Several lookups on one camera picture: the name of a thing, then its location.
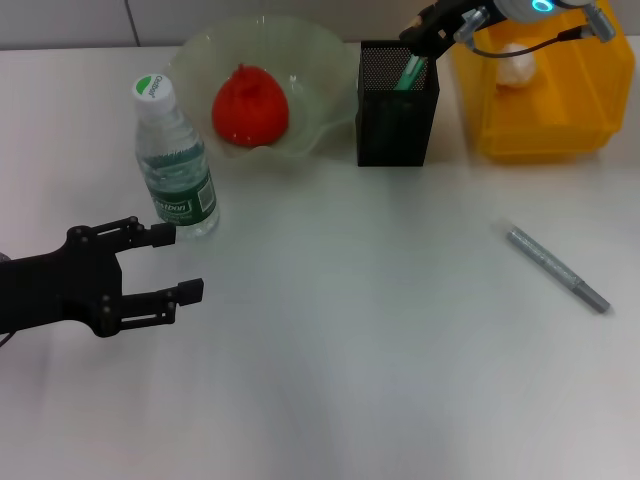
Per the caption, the black mesh pen holder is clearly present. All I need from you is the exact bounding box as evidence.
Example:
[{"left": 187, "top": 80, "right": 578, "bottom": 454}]
[{"left": 355, "top": 39, "right": 441, "bottom": 168}]

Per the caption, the grey glitter pen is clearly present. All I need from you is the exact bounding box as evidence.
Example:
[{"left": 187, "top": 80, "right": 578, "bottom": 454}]
[{"left": 506, "top": 224, "right": 612, "bottom": 315}]

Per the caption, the red-orange toy orange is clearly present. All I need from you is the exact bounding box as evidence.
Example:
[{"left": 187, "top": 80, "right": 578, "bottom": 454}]
[{"left": 210, "top": 63, "right": 291, "bottom": 147}]

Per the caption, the white paper ball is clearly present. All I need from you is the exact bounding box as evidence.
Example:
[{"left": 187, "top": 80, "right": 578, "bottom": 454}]
[{"left": 494, "top": 42, "right": 539, "bottom": 90}]

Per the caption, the yellow plastic bin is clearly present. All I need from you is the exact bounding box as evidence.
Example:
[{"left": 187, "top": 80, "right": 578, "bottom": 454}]
[{"left": 449, "top": 0, "right": 636, "bottom": 164}]

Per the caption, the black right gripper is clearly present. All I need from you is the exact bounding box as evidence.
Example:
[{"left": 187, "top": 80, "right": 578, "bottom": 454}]
[{"left": 398, "top": 0, "right": 494, "bottom": 61}]

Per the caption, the clear green-label water bottle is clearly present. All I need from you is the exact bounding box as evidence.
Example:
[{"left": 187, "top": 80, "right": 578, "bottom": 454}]
[{"left": 131, "top": 73, "right": 221, "bottom": 241}]

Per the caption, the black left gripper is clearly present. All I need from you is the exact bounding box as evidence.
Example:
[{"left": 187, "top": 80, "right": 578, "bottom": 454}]
[{"left": 0, "top": 215, "right": 206, "bottom": 339}]

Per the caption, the mint green utility knife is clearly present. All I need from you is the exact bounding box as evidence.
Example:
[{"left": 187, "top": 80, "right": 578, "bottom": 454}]
[{"left": 392, "top": 53, "right": 430, "bottom": 92}]

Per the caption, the translucent wavy glass fruit bowl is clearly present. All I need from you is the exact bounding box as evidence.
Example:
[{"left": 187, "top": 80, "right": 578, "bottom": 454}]
[{"left": 166, "top": 13, "right": 359, "bottom": 176}]

